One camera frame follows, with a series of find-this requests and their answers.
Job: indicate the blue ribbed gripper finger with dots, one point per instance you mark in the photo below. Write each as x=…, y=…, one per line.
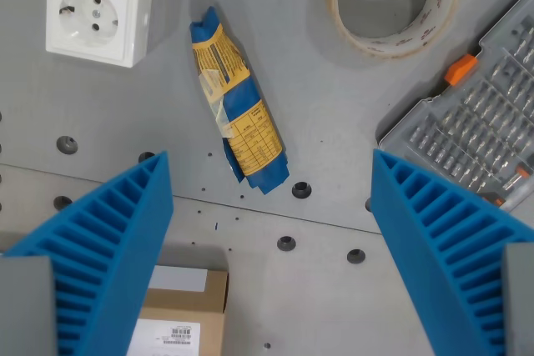
x=121, y=222
x=438, y=231

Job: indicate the blue and yellow paper bag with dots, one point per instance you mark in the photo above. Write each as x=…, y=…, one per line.
x=242, y=97

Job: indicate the brown cardboard box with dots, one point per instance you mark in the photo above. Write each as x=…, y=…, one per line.
x=183, y=302

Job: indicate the grey screwdriver bit set case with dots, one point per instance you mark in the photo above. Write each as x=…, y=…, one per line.
x=471, y=114

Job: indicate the clear adhesive tape roll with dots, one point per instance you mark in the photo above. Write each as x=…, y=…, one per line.
x=438, y=18

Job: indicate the white wall power socket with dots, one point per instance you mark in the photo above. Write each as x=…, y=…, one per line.
x=94, y=12

